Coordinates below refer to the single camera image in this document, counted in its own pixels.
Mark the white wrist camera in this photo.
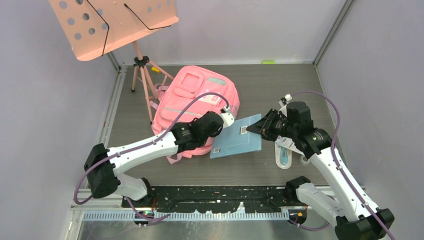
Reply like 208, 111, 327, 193
279, 94, 293, 115
218, 106, 236, 129

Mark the pink student backpack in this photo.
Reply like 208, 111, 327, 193
149, 65, 241, 165

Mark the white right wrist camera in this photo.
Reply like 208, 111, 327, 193
279, 94, 293, 115

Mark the green tape strip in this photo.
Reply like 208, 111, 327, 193
261, 60, 276, 65

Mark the white packaged toothbrush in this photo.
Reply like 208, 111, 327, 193
275, 136, 303, 155

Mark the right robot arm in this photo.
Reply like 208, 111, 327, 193
247, 101, 395, 240

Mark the pink music stand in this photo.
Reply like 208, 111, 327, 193
49, 0, 179, 122

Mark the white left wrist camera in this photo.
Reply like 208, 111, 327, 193
218, 106, 236, 129

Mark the clear tape roll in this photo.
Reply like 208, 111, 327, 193
299, 155, 310, 165

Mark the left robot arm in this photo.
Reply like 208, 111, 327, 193
83, 111, 235, 207

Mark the light blue thin notebook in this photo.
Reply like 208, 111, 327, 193
209, 114, 262, 159

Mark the blue correction tape pack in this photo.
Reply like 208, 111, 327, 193
274, 142, 293, 170

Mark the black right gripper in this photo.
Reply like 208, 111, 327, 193
246, 108, 298, 142

